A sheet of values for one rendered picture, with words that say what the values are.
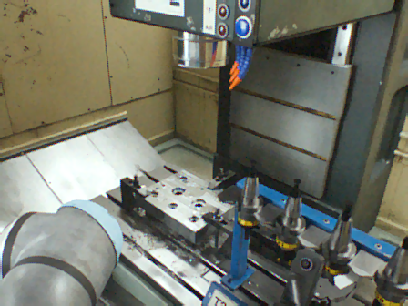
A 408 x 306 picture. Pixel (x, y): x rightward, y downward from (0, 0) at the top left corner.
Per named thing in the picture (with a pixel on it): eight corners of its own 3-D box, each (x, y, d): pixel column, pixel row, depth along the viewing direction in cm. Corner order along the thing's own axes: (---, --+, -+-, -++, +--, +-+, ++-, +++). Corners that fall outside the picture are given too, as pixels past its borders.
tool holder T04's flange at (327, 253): (358, 254, 77) (361, 244, 76) (346, 270, 73) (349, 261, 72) (328, 239, 81) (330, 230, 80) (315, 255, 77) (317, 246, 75)
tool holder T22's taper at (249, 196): (263, 200, 89) (266, 176, 86) (249, 208, 86) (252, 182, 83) (249, 192, 92) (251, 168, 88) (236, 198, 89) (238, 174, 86)
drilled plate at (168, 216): (195, 244, 117) (195, 231, 115) (136, 205, 134) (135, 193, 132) (241, 212, 132) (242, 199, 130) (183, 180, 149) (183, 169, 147)
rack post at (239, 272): (233, 291, 106) (240, 204, 92) (219, 281, 109) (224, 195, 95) (255, 272, 113) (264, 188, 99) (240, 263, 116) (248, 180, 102)
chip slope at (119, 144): (43, 301, 136) (28, 245, 124) (-27, 219, 176) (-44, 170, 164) (210, 199, 194) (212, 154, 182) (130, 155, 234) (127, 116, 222)
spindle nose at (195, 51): (241, 61, 107) (245, 15, 101) (205, 73, 96) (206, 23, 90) (198, 51, 116) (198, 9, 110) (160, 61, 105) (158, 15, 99)
